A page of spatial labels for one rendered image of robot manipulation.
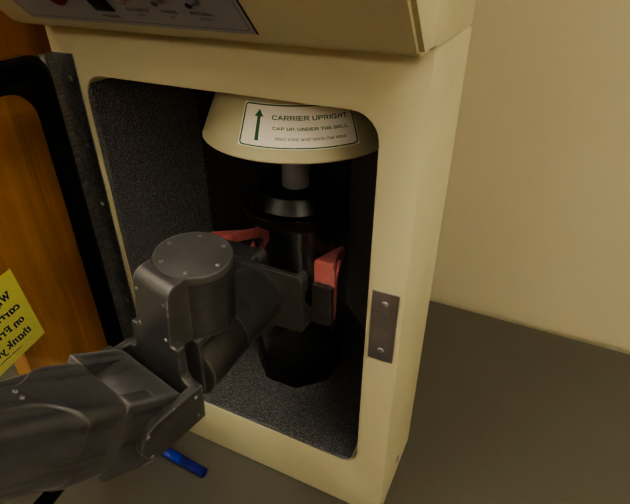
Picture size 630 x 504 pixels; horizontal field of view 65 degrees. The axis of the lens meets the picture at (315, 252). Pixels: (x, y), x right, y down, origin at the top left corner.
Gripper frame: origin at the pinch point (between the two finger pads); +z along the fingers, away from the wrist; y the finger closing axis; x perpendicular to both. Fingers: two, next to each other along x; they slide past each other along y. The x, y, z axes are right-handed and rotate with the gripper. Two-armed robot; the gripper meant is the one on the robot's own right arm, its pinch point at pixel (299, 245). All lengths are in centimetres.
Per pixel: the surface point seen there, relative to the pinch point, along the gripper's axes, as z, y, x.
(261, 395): -8.1, 1.4, 16.4
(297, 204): -3.2, -1.8, -7.0
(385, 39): -13.3, -13.0, -24.1
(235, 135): -8.3, 0.7, -15.2
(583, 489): 1.5, -34.4, 24.5
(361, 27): -13.9, -11.9, -24.7
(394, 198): -10.3, -13.3, -13.5
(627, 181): 32.5, -32.5, 0.3
